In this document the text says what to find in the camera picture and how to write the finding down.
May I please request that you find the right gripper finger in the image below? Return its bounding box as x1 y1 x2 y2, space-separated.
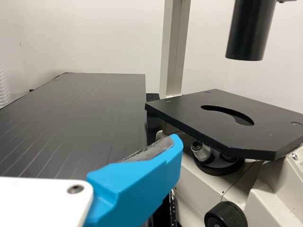
77 133 184 227

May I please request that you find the incubator door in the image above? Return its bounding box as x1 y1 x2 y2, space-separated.
0 61 12 107

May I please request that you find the black platform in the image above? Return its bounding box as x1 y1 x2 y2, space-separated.
0 72 149 180

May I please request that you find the cream microscope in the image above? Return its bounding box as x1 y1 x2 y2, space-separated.
144 0 303 227

